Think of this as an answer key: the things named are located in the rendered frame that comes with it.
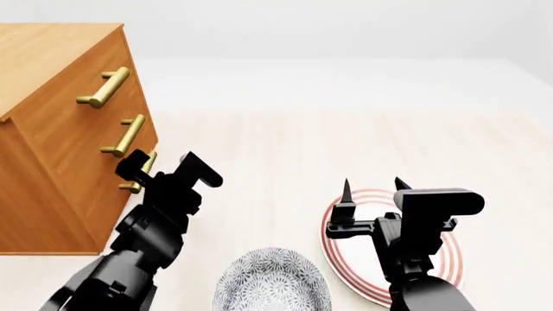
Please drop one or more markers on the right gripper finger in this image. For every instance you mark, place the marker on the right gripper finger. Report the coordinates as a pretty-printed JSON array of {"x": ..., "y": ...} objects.
[
  {"x": 345, "y": 210},
  {"x": 401, "y": 186}
]

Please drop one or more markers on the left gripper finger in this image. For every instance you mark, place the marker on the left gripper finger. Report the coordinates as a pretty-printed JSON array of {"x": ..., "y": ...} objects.
[{"x": 131, "y": 166}]

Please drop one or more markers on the wooden three-drawer cabinet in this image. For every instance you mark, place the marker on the wooden three-drawer cabinet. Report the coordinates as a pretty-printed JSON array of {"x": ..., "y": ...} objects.
[{"x": 30, "y": 58}]

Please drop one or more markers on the white plate with red rings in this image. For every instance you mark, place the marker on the white plate with red rings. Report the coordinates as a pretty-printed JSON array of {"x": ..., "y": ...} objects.
[{"x": 358, "y": 256}]

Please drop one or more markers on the grey floral patterned bowl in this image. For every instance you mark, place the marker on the grey floral patterned bowl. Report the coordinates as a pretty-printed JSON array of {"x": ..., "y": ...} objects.
[{"x": 272, "y": 278}]

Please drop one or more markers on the black left gripper camera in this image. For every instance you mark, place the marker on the black left gripper camera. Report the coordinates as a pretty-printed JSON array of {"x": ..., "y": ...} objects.
[{"x": 201, "y": 171}]

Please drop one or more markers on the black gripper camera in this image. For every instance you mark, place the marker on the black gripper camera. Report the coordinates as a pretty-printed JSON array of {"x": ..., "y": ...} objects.
[
  {"x": 201, "y": 171},
  {"x": 440, "y": 201}
]

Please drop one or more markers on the black right gripper camera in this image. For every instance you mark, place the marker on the black right gripper camera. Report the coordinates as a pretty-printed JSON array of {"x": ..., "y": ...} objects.
[{"x": 440, "y": 201}]

